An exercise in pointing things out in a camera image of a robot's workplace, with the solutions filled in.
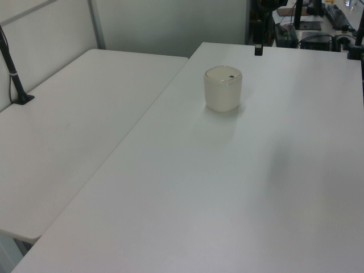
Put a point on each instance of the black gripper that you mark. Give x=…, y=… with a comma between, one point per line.
x=258, y=32

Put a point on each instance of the cream trash bin lid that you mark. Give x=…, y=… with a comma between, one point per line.
x=220, y=74

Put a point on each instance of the cream plastic trash bin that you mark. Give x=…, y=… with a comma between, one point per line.
x=223, y=98

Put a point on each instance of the dark green case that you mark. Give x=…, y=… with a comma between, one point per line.
x=284, y=35

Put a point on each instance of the brown cardboard piece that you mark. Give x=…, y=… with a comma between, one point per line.
x=285, y=12

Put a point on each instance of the black monitor stand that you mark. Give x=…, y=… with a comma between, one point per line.
x=298, y=14

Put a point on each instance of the black box device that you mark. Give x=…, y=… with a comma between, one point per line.
x=315, y=41

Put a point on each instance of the black keyboard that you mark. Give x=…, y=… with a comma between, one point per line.
x=337, y=17

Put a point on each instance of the white side table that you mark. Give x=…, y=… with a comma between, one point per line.
x=71, y=128

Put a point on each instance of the white zip tie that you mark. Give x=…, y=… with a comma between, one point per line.
x=13, y=74

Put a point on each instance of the black clamp mount with pole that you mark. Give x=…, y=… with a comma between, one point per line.
x=355, y=52

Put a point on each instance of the grey metal partition post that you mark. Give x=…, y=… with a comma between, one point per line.
x=96, y=22

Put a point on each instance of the grey partition rail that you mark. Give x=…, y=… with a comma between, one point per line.
x=28, y=12

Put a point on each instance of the black camera pole with base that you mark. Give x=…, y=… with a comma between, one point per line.
x=12, y=74

